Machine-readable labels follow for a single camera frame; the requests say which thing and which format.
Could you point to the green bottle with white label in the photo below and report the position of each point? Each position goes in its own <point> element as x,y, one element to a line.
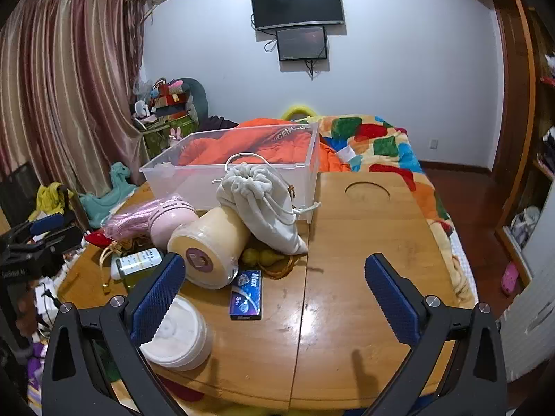
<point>138,265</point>

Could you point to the green gourd pendant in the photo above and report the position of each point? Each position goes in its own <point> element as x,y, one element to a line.
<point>256,256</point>

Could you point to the orange quilt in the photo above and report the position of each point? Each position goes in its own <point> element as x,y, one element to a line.
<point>333,156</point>

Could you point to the colourful patchwork blanket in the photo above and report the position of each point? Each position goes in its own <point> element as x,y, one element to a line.
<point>390,151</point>

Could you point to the white lidded jar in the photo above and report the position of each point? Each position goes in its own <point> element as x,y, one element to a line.
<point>186,338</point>

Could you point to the white cabinet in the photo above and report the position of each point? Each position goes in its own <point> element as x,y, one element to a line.
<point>533,312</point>

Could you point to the wooden desk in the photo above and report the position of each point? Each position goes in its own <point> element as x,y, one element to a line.
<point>347,268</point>

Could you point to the teal toy horse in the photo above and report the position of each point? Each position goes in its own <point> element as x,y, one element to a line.
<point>104,201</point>

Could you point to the yellow cloth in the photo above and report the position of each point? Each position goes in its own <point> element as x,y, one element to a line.
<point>50,199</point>

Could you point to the gold ribbon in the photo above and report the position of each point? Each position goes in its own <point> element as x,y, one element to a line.
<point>104,264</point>

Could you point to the pink striped pouch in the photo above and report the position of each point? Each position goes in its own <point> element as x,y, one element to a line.
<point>125,225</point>

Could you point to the small blue box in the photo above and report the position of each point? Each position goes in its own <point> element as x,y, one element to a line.
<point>246,297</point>

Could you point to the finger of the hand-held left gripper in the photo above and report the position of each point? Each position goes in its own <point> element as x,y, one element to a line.
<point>47,222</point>
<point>65,238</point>

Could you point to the wooden wardrobe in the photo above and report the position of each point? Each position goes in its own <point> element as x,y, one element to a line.
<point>516,95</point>

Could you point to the small black wall monitor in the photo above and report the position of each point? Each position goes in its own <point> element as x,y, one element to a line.
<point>302,44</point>

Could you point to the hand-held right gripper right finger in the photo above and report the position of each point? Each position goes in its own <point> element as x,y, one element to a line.
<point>392,301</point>

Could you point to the pink slipper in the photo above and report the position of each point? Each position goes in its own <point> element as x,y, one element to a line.
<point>509,278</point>

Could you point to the pink round case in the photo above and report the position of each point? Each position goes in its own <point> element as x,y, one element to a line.
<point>173,223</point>

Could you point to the beige plush item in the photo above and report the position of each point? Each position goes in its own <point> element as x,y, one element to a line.
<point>164,170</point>

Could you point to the black wall television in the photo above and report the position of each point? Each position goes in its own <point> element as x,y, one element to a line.
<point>297,4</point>

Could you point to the clear plastic storage box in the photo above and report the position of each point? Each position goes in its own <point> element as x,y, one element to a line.
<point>190,173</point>

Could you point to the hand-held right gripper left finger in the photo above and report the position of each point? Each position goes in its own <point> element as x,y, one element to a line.
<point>156,299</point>

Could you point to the striped pink curtain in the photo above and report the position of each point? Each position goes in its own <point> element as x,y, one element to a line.
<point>65,86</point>

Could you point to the grey round cushion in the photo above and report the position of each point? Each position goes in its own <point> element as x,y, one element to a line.
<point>197,95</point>

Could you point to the pile of toys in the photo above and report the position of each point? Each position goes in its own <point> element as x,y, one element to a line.
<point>167,95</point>

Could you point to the cream jar with purple label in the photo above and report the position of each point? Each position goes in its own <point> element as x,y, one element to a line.
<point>217,236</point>

